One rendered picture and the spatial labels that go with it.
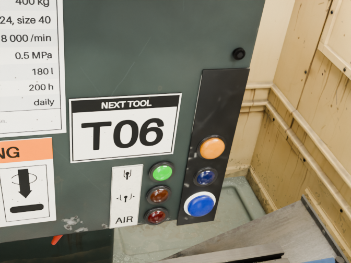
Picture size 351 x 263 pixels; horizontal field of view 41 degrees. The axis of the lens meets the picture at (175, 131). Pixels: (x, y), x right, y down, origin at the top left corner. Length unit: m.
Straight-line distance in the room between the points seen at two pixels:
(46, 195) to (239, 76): 0.21
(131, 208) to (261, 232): 1.19
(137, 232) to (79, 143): 1.42
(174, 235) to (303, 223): 0.50
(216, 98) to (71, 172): 0.15
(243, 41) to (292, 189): 1.39
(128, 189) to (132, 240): 1.34
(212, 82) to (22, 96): 0.16
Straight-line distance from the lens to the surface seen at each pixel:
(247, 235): 1.67
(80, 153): 0.44
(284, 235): 1.65
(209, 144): 0.46
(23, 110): 0.41
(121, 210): 0.50
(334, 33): 1.51
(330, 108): 1.54
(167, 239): 1.83
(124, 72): 0.40
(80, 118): 0.41
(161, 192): 0.49
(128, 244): 1.80
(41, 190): 0.46
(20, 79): 0.39
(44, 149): 0.43
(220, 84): 0.43
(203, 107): 0.44
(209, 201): 0.51
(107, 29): 0.38
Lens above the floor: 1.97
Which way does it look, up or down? 37 degrees down
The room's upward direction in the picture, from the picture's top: 8 degrees clockwise
